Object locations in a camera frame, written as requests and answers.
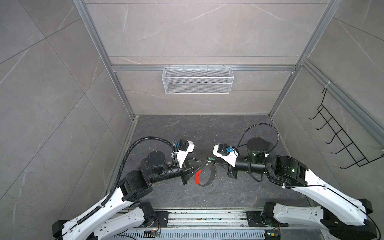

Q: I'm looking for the metal keyring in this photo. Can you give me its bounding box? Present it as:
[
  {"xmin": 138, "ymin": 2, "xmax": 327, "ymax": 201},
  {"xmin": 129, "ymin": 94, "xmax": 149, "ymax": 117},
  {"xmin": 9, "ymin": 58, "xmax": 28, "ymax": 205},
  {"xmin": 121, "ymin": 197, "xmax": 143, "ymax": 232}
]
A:
[{"xmin": 200, "ymin": 158, "xmax": 217, "ymax": 187}]

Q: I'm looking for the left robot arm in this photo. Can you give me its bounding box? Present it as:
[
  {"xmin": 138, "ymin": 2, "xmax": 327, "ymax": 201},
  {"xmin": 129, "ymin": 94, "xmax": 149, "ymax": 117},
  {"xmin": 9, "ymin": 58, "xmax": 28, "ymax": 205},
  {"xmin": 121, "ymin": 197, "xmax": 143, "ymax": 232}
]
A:
[{"xmin": 52, "ymin": 137, "xmax": 204, "ymax": 240}]

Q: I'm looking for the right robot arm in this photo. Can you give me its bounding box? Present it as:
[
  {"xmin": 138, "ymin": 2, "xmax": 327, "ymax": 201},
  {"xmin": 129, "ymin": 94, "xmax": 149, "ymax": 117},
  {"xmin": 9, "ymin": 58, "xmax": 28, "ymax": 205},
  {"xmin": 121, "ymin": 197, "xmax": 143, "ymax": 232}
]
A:
[{"xmin": 213, "ymin": 138, "xmax": 383, "ymax": 240}]

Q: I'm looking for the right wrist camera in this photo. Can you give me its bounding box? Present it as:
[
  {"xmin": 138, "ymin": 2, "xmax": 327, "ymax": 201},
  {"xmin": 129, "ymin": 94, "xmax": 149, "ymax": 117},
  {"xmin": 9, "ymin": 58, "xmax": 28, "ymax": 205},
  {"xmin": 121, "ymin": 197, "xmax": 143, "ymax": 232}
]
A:
[{"xmin": 213, "ymin": 144, "xmax": 239, "ymax": 167}]

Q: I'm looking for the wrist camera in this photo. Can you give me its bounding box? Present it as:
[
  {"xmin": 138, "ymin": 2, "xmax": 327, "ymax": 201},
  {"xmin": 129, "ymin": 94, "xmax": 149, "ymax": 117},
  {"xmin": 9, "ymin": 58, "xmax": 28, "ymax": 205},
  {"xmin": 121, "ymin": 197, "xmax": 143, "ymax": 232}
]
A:
[
  {"xmin": 213, "ymin": 144, "xmax": 239, "ymax": 167},
  {"xmin": 172, "ymin": 139, "xmax": 195, "ymax": 168}
]

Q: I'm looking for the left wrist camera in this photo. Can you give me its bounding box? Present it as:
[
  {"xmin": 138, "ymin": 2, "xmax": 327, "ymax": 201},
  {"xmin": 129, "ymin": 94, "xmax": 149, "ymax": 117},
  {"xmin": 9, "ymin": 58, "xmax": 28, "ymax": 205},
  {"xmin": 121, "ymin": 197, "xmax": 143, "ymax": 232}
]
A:
[{"xmin": 172, "ymin": 139, "xmax": 195, "ymax": 168}]

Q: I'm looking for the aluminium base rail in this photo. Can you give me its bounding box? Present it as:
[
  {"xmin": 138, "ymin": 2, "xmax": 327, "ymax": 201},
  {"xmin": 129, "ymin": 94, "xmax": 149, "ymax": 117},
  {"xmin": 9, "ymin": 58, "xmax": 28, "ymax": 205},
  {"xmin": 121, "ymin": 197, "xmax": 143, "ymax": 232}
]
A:
[{"xmin": 86, "ymin": 208, "xmax": 334, "ymax": 232}]

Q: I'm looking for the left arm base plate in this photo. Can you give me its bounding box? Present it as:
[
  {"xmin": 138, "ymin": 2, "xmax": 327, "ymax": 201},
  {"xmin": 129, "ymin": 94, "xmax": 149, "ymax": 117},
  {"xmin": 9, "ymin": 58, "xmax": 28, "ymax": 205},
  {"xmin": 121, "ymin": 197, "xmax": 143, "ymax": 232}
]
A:
[{"xmin": 149, "ymin": 211, "xmax": 170, "ymax": 228}]

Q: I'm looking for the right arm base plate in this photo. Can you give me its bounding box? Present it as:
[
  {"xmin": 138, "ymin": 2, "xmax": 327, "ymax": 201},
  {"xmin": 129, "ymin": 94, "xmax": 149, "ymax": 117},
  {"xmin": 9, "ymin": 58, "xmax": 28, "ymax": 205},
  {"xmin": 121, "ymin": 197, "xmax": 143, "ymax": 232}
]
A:
[{"xmin": 246, "ymin": 211, "xmax": 289, "ymax": 227}]

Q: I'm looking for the slotted cable duct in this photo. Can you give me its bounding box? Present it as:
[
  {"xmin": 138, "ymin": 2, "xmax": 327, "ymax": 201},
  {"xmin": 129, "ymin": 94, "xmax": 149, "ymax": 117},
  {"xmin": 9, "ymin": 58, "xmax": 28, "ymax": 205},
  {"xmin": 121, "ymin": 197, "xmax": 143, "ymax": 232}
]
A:
[{"xmin": 109, "ymin": 229, "xmax": 266, "ymax": 240}]

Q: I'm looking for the white wire mesh basket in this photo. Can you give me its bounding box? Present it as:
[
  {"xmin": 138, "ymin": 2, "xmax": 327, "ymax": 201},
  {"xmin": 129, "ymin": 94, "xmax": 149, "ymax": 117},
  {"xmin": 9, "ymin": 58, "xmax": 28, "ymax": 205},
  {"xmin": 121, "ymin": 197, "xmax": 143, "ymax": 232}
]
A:
[{"xmin": 162, "ymin": 67, "xmax": 235, "ymax": 95}]

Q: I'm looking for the black wire hook rack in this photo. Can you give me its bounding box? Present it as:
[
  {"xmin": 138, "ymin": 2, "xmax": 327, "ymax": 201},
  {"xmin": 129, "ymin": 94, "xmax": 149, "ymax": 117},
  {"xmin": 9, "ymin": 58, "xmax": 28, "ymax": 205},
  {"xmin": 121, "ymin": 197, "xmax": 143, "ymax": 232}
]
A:
[{"xmin": 309, "ymin": 88, "xmax": 384, "ymax": 170}]

